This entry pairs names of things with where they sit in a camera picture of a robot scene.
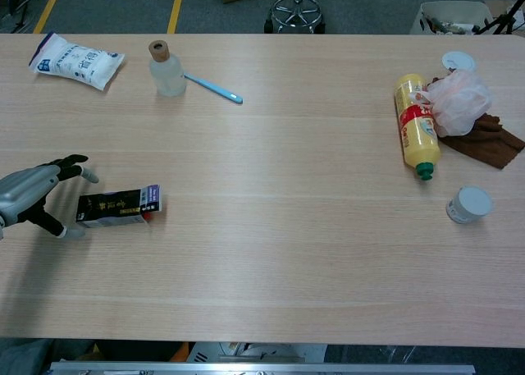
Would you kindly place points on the aluminium rail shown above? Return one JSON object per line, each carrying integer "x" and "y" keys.
{"x": 262, "y": 369}

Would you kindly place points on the white round lid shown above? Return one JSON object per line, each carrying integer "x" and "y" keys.
{"x": 461, "y": 60}

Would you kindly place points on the clear bottle wooden cork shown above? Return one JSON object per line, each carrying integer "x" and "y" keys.
{"x": 167, "y": 75}

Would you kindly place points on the brown cloth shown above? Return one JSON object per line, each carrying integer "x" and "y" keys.
{"x": 488, "y": 145}

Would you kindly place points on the black carton red cap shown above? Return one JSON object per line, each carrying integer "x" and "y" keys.
{"x": 117, "y": 207}

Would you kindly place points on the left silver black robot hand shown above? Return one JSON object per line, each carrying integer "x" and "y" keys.
{"x": 24, "y": 194}

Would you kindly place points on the white blue snack bag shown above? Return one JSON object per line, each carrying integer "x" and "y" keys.
{"x": 76, "y": 63}

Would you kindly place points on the white lidded plastic cup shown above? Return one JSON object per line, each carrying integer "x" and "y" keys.
{"x": 471, "y": 202}

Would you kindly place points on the black tripod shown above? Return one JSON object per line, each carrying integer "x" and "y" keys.
{"x": 506, "y": 18}

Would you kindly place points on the light blue toothbrush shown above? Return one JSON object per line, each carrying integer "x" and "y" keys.
{"x": 215, "y": 88}

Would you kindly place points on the red blurry object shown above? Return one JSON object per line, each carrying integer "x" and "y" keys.
{"x": 149, "y": 217}

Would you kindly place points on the pink plastic bag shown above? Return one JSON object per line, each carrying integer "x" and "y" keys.
{"x": 459, "y": 104}

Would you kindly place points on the yellow bottle green cap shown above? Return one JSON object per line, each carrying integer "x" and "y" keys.
{"x": 414, "y": 133}

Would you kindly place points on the chrome stool base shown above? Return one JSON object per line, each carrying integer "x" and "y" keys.
{"x": 295, "y": 16}

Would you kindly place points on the white storage bin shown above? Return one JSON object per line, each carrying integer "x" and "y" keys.
{"x": 455, "y": 14}

